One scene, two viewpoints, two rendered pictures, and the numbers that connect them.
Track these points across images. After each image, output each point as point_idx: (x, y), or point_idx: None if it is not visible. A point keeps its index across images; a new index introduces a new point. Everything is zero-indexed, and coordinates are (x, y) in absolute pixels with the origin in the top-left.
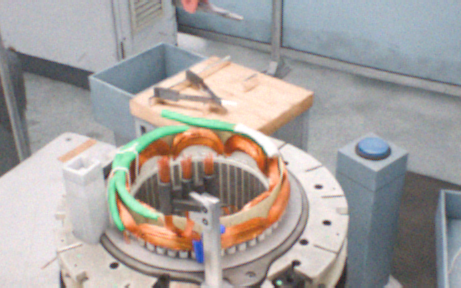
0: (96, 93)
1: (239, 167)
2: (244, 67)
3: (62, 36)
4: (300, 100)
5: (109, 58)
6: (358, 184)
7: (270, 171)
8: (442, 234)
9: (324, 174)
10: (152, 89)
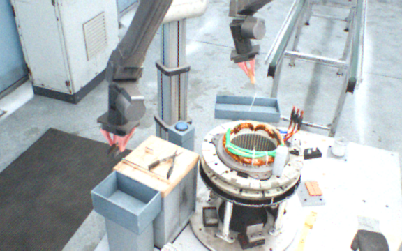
0: (142, 217)
1: (230, 141)
2: (127, 156)
3: None
4: (159, 138)
5: None
6: (190, 138)
7: (247, 124)
8: (236, 111)
9: (225, 125)
10: (152, 185)
